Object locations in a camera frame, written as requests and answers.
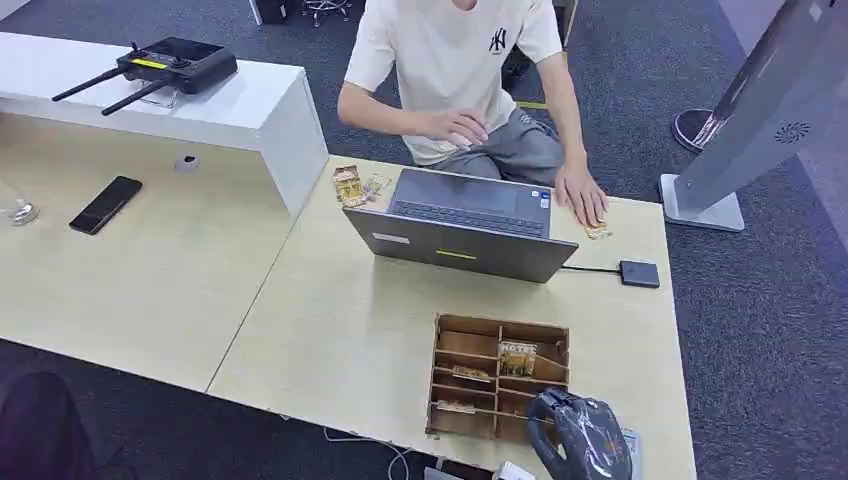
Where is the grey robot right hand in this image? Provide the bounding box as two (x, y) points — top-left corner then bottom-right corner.
(525, 388), (635, 480)

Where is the person's left hand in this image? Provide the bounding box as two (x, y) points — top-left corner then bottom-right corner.
(554, 161), (609, 229)

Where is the person's right hand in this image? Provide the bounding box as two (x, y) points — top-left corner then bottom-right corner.
(417, 107), (491, 149)

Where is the person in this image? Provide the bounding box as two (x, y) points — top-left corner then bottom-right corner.
(336, 0), (609, 230)

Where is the small white block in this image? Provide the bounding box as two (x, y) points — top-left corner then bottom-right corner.
(492, 460), (537, 480)

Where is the dark grey adapter box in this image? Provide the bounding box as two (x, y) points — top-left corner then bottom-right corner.
(619, 260), (662, 290)

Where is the grey laptop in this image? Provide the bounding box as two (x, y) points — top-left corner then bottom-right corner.
(343, 167), (581, 285)

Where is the hotel print card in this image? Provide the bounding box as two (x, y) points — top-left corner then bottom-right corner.
(498, 340), (540, 378)

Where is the stack of gold cards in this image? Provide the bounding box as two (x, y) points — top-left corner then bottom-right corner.
(331, 164), (368, 209)

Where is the round dark floor base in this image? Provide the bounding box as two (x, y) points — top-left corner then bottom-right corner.
(671, 109), (714, 156)

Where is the wooden card box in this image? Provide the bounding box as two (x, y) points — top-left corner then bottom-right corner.
(425, 313), (571, 446)

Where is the dark furniture piece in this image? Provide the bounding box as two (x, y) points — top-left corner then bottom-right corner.
(501, 0), (580, 91)

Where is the office chair base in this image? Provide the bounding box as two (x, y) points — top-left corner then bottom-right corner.
(301, 0), (352, 29)

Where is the white desk shelf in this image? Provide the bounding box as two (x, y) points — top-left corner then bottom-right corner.
(0, 31), (331, 217)

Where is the grey kiosk stand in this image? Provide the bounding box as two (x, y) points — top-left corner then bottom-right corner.
(659, 0), (848, 234)

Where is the black cabinet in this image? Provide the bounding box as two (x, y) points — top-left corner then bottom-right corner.
(248, 0), (294, 26)

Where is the black remote controller with antennas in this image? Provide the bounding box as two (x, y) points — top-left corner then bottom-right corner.
(51, 36), (240, 118)

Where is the clear plastic stand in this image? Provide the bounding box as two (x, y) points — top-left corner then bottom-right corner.
(137, 84), (181, 111)

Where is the black smartphone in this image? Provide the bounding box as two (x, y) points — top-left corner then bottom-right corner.
(68, 175), (144, 236)

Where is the clear plastic item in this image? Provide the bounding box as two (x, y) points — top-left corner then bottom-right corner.
(0, 197), (41, 228)

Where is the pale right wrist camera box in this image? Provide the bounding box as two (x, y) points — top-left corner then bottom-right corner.
(621, 428), (643, 480)

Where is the white cable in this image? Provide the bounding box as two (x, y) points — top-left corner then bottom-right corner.
(322, 426), (413, 480)

